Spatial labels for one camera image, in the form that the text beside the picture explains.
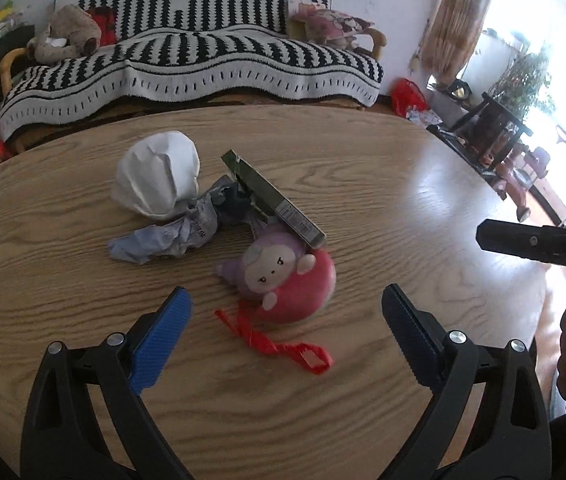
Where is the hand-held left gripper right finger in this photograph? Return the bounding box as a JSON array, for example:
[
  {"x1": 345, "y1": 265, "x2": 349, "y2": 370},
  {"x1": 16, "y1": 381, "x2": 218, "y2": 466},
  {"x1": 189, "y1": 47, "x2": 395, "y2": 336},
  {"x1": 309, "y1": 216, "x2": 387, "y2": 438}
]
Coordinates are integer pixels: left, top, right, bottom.
[{"x1": 381, "y1": 284, "x2": 554, "y2": 480}]

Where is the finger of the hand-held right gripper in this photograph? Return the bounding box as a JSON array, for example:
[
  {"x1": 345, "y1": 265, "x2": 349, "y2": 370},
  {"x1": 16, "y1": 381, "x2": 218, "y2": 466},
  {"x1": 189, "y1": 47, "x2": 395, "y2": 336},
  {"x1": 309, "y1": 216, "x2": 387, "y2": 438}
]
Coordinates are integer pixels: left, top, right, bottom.
[{"x1": 476, "y1": 219, "x2": 566, "y2": 267}]

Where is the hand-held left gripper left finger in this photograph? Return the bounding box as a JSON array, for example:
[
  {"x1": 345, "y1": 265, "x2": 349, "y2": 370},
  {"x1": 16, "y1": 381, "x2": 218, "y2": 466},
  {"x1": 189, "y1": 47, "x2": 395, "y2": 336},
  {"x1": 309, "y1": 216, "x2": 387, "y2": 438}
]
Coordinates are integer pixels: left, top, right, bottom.
[{"x1": 20, "y1": 286, "x2": 194, "y2": 480}]

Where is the red ribbon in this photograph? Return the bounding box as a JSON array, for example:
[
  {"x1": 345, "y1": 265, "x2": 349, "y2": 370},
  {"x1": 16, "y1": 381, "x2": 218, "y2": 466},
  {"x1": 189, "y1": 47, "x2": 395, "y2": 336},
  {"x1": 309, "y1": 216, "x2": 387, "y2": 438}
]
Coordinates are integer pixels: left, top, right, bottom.
[{"x1": 214, "y1": 308, "x2": 334, "y2": 376}]

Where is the pink plush toy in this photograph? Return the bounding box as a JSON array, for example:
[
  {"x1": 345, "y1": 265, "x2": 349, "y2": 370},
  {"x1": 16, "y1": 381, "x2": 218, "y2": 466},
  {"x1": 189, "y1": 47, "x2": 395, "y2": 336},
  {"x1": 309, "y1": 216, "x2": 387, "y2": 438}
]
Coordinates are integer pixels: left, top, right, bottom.
[{"x1": 214, "y1": 225, "x2": 336, "y2": 325}]

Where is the child's tricycle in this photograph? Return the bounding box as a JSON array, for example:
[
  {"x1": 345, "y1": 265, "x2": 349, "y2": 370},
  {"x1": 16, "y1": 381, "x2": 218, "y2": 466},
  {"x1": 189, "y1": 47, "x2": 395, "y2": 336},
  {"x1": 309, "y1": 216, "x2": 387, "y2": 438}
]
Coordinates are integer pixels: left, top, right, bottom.
[{"x1": 490, "y1": 142, "x2": 556, "y2": 223}]

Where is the blue-grey crumpled wrapper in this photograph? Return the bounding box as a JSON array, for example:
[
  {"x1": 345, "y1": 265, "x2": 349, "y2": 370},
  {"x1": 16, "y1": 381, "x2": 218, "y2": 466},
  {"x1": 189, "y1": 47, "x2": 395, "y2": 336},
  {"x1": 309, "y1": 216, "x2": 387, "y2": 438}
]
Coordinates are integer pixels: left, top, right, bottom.
[{"x1": 108, "y1": 192, "x2": 221, "y2": 266}]

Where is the black wooden chair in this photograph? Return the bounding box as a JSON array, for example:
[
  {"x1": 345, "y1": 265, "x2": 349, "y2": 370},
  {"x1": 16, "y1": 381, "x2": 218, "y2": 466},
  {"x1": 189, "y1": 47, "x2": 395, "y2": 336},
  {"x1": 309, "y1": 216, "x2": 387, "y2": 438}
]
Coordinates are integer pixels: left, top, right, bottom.
[{"x1": 428, "y1": 91, "x2": 534, "y2": 176}]

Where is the green potted plant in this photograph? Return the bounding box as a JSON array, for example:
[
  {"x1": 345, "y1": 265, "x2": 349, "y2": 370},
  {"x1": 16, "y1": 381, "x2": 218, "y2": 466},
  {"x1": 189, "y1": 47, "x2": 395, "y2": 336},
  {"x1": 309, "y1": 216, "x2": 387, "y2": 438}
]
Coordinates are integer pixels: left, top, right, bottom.
[{"x1": 488, "y1": 42, "x2": 556, "y2": 121}]

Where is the dark grey crumpled wrapper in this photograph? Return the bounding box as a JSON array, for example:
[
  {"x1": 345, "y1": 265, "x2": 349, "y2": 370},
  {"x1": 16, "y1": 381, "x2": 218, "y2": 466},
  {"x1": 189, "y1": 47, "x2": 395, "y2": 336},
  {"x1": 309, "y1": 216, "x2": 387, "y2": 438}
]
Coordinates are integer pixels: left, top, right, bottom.
[{"x1": 210, "y1": 177, "x2": 256, "y2": 226}]

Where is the white crumpled paper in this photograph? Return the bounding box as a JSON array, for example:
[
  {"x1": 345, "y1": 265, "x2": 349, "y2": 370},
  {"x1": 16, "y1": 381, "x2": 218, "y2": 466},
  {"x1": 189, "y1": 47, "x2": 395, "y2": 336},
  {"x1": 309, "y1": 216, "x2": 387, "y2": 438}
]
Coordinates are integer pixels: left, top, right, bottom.
[{"x1": 112, "y1": 130, "x2": 200, "y2": 221}]

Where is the red plastic bag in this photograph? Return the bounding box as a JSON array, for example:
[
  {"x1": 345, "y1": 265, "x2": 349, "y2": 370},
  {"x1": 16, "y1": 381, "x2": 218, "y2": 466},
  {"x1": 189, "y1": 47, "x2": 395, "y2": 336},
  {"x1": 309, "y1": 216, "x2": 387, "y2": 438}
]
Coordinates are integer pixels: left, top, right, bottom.
[{"x1": 391, "y1": 77, "x2": 430, "y2": 120}]

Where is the dark green carton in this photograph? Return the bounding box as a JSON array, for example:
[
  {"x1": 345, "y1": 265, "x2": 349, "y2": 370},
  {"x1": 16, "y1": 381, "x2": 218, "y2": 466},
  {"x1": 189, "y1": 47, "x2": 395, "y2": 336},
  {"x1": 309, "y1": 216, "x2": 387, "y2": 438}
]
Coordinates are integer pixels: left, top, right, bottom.
[{"x1": 220, "y1": 149, "x2": 327, "y2": 252}]

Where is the beige patterned curtain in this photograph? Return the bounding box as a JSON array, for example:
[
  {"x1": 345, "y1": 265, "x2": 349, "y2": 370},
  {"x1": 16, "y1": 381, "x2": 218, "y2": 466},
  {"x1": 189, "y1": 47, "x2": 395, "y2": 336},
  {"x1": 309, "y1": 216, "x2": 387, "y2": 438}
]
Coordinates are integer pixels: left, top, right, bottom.
[{"x1": 420, "y1": 0, "x2": 501, "y2": 88}]

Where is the pink printed pillow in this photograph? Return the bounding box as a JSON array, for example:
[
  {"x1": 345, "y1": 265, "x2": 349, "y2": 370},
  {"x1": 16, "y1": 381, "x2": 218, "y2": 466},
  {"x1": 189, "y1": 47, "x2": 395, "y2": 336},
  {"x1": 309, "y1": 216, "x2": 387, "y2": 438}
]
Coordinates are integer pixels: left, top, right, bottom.
[{"x1": 288, "y1": 0, "x2": 376, "y2": 51}]

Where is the striped blanket sofa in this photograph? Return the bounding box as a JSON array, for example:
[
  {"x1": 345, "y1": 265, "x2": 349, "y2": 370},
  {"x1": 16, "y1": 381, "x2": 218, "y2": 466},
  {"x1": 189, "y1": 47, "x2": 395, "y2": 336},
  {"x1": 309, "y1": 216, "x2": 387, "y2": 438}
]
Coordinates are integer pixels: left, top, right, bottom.
[{"x1": 0, "y1": 0, "x2": 384, "y2": 143}]

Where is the wooden sofa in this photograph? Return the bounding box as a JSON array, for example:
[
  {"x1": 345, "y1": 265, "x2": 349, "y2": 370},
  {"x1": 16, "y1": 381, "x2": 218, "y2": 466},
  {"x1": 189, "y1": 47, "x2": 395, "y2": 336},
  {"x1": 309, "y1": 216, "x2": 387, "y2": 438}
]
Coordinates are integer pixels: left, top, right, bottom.
[{"x1": 0, "y1": 27, "x2": 389, "y2": 153}]

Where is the red dotted cushion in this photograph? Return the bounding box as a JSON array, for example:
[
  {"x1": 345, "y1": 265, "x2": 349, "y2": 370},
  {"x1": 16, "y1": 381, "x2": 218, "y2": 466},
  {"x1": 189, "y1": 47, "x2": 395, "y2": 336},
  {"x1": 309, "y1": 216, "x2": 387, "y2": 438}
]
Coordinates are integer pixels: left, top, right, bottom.
[{"x1": 86, "y1": 6, "x2": 119, "y2": 47}]

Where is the brown plush bear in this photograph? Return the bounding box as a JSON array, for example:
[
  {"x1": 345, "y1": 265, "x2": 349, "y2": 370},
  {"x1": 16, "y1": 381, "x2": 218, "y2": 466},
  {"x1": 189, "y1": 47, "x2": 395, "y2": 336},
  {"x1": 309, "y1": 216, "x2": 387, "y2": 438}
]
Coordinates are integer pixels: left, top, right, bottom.
[{"x1": 27, "y1": 4, "x2": 102, "y2": 64}]

